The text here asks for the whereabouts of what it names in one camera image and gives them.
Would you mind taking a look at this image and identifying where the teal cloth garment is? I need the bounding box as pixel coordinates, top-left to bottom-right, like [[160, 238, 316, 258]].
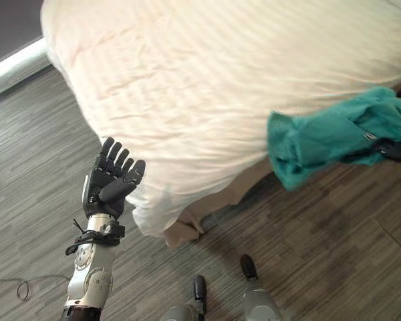
[[266, 86, 401, 193]]

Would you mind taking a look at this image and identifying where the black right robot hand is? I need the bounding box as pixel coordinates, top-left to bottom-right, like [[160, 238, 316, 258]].
[[363, 130, 401, 165]]

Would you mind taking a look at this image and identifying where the silver left robot leg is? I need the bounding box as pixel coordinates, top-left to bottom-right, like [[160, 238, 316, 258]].
[[159, 274, 208, 321]]

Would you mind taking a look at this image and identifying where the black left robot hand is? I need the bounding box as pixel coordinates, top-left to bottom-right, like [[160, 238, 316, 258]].
[[82, 136, 147, 221]]

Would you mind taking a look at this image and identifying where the silver robot leg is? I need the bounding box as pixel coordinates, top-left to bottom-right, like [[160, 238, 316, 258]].
[[239, 254, 283, 321], [159, 274, 208, 321]]

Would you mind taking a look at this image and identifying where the white bed duvet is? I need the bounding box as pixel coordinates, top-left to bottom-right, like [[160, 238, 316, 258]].
[[39, 0, 401, 237]]

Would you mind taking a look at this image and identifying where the white baseboard strip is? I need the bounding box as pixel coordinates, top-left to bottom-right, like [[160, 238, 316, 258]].
[[0, 35, 49, 101]]

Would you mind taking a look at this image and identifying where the beige bed skirt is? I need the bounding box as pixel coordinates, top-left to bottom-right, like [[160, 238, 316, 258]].
[[162, 156, 275, 249]]

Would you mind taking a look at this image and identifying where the silver right robot leg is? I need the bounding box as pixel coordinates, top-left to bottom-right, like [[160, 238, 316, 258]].
[[239, 254, 283, 321]]

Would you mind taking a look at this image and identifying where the thin dark floor cable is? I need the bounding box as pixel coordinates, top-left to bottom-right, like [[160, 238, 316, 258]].
[[0, 272, 70, 302]]

